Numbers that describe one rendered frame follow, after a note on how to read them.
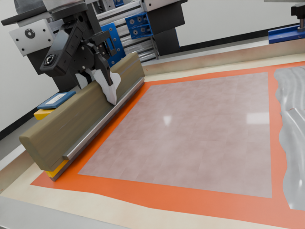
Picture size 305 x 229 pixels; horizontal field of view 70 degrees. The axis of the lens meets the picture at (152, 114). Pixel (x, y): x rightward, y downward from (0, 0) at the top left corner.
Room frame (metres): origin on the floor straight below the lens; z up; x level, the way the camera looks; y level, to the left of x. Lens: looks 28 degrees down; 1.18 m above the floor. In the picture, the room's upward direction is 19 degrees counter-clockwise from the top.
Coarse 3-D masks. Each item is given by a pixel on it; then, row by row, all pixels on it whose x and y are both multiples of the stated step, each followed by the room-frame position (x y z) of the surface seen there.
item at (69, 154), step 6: (138, 84) 0.56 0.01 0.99; (132, 90) 0.53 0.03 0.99; (126, 96) 0.50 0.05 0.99; (120, 102) 0.48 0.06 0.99; (114, 108) 0.46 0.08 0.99; (108, 114) 0.43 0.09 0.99; (102, 120) 0.41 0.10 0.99; (96, 126) 0.40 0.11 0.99; (90, 132) 0.38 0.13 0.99; (84, 138) 0.36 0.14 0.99; (78, 144) 0.35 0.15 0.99; (72, 150) 0.34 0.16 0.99; (78, 150) 0.34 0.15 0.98; (66, 156) 0.33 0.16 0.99; (72, 156) 0.33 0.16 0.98
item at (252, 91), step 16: (288, 64) 0.44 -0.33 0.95; (304, 64) 0.41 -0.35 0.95; (160, 80) 0.61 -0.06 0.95; (176, 80) 0.57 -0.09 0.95; (192, 80) 0.53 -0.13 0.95; (208, 80) 0.50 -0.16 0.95; (224, 80) 0.47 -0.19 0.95; (240, 80) 0.44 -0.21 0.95; (256, 80) 0.41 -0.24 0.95; (272, 80) 0.39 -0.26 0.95; (144, 96) 0.54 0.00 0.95; (160, 96) 0.50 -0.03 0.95; (176, 96) 0.47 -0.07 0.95; (192, 96) 0.44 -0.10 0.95; (208, 96) 0.42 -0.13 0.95; (224, 96) 0.40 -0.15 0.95; (240, 96) 0.37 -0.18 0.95; (256, 96) 0.35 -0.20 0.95; (272, 96) 0.34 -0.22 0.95; (128, 112) 0.48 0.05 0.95; (144, 112) 0.45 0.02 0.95; (160, 112) 0.42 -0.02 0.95; (176, 112) 0.40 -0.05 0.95; (192, 112) 0.38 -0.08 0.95; (208, 112) 0.36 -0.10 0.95; (224, 112) 0.34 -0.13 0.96; (240, 112) 0.32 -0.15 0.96; (256, 112) 0.31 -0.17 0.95; (272, 112) 0.29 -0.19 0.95
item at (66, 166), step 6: (132, 96) 0.56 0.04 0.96; (126, 102) 0.53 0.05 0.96; (120, 108) 0.51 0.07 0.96; (114, 114) 0.48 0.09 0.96; (108, 120) 0.46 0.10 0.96; (102, 126) 0.44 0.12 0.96; (96, 132) 0.42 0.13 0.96; (90, 138) 0.40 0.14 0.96; (84, 144) 0.39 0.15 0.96; (72, 162) 0.35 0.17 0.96; (66, 168) 0.34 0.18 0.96; (60, 174) 0.32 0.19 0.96; (54, 180) 0.31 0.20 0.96
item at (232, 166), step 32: (128, 128) 0.40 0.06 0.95; (160, 128) 0.36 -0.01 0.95; (192, 128) 0.33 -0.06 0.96; (224, 128) 0.29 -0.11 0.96; (256, 128) 0.27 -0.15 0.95; (96, 160) 0.33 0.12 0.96; (128, 160) 0.30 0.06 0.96; (160, 160) 0.27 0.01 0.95; (192, 160) 0.25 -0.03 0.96; (224, 160) 0.23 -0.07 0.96; (256, 160) 0.21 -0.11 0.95; (96, 192) 0.25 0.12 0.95; (128, 192) 0.23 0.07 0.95; (160, 192) 0.21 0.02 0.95; (192, 192) 0.19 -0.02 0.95; (224, 192) 0.18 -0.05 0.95; (256, 192) 0.16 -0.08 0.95; (288, 224) 0.12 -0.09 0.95
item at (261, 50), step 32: (160, 64) 0.67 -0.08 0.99; (192, 64) 0.61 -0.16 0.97; (224, 64) 0.56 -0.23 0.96; (0, 160) 0.39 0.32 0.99; (32, 160) 0.40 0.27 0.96; (0, 192) 0.33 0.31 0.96; (0, 224) 0.22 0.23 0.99; (32, 224) 0.20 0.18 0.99; (64, 224) 0.18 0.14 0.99; (96, 224) 0.17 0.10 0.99
